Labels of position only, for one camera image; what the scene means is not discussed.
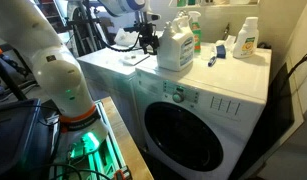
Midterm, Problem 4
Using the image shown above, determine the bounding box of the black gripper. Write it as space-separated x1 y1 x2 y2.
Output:
138 22 160 56

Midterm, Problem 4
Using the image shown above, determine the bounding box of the large white detergent jug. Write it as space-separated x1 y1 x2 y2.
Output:
156 15 195 72

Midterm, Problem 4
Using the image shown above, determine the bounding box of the green spray bottle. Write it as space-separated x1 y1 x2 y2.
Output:
188 10 203 54

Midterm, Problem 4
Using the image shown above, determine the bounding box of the small white detergent bottle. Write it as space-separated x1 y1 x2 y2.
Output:
232 16 260 60

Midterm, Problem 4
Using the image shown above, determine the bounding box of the crumpled white plastic bag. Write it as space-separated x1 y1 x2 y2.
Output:
113 27 141 48

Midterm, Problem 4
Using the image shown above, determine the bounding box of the white washer with lid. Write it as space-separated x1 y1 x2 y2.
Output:
76 30 161 148

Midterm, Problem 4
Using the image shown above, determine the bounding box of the silver washer dial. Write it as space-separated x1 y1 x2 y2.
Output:
171 90 185 104

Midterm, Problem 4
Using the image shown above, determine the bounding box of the translucent plastic cup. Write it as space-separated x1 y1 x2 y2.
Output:
200 42 214 61

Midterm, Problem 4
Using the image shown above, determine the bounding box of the blue marker pen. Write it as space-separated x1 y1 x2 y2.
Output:
207 55 218 68

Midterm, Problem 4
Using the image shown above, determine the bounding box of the black tripod stand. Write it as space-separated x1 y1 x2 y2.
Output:
64 0 109 58

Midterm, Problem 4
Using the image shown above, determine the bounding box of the dark blue block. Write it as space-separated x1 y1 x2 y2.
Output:
215 44 227 60

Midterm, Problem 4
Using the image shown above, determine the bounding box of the crumpled white cloth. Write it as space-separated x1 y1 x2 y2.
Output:
214 34 237 52

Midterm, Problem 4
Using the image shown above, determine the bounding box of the white washer with round door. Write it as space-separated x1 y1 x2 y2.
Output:
134 42 273 180

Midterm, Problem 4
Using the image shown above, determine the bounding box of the dark round washer door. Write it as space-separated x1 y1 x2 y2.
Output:
144 101 225 173

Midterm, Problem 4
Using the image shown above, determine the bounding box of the wooden table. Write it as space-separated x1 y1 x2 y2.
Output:
101 96 155 180

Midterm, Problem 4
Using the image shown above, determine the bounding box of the black pole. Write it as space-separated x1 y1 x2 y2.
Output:
0 53 27 102

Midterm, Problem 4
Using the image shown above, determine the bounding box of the dark plastic bin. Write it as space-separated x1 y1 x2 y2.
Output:
0 98 61 180

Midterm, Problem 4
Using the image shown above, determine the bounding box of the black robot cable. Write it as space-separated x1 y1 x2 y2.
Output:
89 16 142 53

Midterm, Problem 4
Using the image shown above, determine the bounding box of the white wall shelf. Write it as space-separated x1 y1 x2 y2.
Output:
167 2 261 10

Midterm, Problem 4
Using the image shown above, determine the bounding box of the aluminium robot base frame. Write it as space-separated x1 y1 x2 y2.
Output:
49 99 132 180

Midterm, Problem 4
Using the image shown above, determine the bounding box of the orange frame clamp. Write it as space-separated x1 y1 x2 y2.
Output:
112 169 132 180

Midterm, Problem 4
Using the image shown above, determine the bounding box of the thick black cable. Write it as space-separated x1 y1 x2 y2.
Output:
285 48 307 81

